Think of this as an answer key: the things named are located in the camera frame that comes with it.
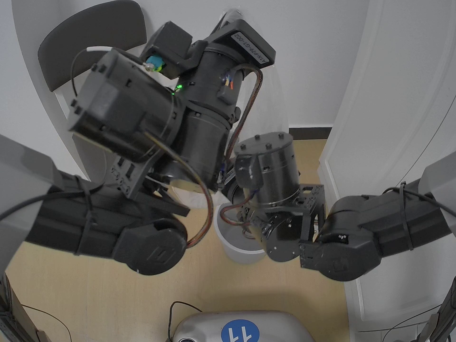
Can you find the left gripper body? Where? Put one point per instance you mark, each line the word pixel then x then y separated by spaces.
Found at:
pixel 210 94

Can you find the clear plastic bag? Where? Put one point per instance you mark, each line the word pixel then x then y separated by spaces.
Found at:
pixel 270 98

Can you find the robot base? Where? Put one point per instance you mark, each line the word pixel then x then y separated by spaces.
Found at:
pixel 249 324

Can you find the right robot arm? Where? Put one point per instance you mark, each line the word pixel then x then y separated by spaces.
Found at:
pixel 356 237

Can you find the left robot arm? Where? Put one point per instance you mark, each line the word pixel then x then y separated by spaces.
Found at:
pixel 121 98

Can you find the white trash bin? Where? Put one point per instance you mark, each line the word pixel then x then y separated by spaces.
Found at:
pixel 242 255

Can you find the grey padded white chair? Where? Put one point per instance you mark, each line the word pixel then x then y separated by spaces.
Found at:
pixel 89 30

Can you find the white door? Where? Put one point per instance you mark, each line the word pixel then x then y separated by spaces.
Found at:
pixel 392 84

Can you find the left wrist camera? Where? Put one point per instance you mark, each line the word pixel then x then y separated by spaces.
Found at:
pixel 171 37

